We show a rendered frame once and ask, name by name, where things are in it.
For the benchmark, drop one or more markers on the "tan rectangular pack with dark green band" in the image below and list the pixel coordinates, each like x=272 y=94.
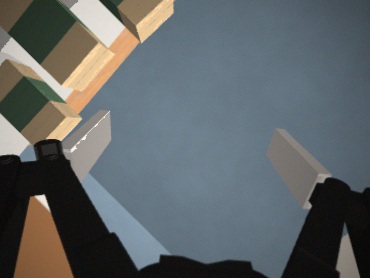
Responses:
x=56 y=39
x=140 y=17
x=31 y=106

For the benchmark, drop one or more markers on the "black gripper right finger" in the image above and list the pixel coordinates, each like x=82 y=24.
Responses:
x=331 y=202

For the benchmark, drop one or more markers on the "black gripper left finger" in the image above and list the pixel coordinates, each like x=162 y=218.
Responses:
x=91 y=250

